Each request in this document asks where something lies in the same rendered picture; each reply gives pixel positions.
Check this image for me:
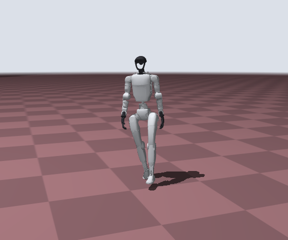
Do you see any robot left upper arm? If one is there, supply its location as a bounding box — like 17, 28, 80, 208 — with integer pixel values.
150, 74, 162, 99

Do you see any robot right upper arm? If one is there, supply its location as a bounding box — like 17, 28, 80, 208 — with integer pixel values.
123, 75, 132, 100

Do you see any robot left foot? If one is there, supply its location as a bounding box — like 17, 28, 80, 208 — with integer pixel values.
146, 175, 155, 184

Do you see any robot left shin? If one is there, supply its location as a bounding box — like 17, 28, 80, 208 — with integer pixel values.
148, 143, 156, 177

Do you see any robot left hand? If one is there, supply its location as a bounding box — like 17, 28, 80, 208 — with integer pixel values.
159, 111, 164, 129

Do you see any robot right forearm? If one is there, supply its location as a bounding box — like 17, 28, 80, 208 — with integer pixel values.
121, 99, 129, 115

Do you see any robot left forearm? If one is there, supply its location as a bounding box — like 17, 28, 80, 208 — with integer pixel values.
156, 98, 164, 114

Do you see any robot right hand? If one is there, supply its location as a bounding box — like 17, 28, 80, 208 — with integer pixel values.
121, 111, 127, 130

